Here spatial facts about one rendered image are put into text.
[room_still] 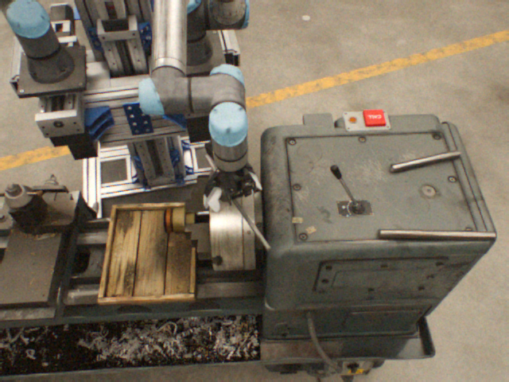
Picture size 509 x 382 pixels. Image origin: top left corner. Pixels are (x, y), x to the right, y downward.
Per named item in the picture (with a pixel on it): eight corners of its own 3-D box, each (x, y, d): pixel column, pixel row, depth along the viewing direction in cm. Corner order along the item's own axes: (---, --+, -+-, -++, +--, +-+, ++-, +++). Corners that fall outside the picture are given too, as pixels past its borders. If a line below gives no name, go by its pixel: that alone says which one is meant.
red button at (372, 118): (381, 113, 145) (382, 108, 143) (385, 128, 142) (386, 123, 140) (361, 114, 145) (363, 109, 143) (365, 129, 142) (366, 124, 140)
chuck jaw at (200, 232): (222, 220, 140) (222, 254, 132) (223, 231, 143) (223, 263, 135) (184, 222, 139) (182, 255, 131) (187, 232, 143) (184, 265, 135)
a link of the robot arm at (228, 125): (246, 96, 93) (249, 131, 89) (247, 129, 102) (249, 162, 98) (207, 98, 92) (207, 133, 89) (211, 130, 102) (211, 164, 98)
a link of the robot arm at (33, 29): (29, 62, 155) (10, 26, 144) (16, 39, 162) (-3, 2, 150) (65, 49, 159) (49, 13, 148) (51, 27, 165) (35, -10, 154)
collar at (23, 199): (36, 185, 146) (32, 180, 143) (29, 208, 141) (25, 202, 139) (9, 186, 145) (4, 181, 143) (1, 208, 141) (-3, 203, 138)
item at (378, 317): (370, 275, 250) (417, 181, 178) (389, 371, 223) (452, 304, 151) (257, 280, 248) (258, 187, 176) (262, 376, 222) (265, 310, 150)
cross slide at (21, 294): (76, 190, 168) (72, 183, 164) (52, 307, 144) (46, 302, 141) (27, 192, 168) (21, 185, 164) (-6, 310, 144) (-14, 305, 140)
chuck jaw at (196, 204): (222, 206, 145) (220, 169, 142) (222, 212, 140) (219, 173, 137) (186, 208, 145) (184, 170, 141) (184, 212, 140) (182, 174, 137)
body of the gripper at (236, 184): (229, 208, 112) (227, 183, 101) (212, 180, 115) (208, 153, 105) (257, 193, 114) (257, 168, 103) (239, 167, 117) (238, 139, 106)
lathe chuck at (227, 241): (241, 196, 165) (239, 146, 137) (244, 282, 150) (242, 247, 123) (215, 196, 165) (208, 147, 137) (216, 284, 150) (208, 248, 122)
